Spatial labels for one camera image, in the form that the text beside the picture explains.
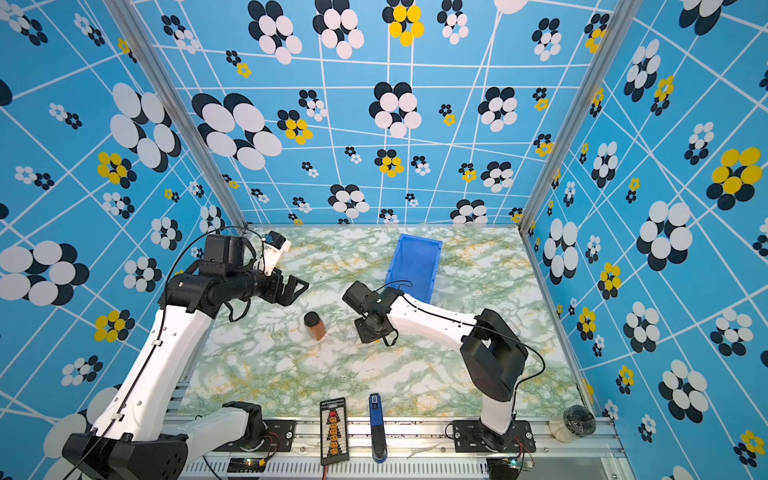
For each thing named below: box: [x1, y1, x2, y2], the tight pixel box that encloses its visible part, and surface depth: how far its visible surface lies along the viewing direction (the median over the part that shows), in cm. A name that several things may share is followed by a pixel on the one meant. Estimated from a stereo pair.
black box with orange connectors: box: [320, 397, 349, 466], surface depth 75 cm
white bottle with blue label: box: [263, 231, 292, 276], surface depth 64 cm
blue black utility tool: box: [369, 393, 388, 463], surface depth 75 cm
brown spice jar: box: [303, 311, 327, 341], surface depth 86 cm
